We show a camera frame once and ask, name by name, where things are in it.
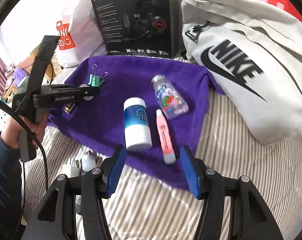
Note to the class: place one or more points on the white and blue bottle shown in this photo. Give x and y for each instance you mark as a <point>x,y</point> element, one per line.
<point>137,123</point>

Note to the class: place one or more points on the purple towel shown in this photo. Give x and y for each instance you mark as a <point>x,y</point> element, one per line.
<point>110,125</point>

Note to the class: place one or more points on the person's left forearm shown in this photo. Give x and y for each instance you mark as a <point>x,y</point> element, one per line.
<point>3,180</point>

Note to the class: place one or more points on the green binder clip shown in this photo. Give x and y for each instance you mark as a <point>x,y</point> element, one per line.
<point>95,80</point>

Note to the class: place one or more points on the white plastic shopping bag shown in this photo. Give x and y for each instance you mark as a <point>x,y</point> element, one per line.
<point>83,30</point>

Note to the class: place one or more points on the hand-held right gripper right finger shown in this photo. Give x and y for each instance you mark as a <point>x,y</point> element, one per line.
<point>188,172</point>

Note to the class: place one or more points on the clear bottle with fruit print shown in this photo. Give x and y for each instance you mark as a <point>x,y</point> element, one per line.
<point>169,96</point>

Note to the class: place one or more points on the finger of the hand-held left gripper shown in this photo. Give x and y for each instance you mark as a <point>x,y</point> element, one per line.
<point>65,89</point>
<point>65,99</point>

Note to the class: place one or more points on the person's left hand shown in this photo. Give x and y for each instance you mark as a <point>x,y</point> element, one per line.
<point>10,135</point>

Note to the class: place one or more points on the pink highlighter pen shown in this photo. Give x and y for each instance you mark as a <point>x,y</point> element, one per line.
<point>166,136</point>

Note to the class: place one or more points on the grey sling bag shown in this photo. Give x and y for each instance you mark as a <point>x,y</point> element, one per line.
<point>253,92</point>

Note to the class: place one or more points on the black headphone box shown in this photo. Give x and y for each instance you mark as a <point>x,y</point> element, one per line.
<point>133,17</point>

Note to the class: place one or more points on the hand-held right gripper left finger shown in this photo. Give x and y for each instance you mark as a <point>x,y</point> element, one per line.
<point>115,170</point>

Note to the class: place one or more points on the white cube charger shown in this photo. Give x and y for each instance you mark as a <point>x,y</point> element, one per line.
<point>69,170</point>

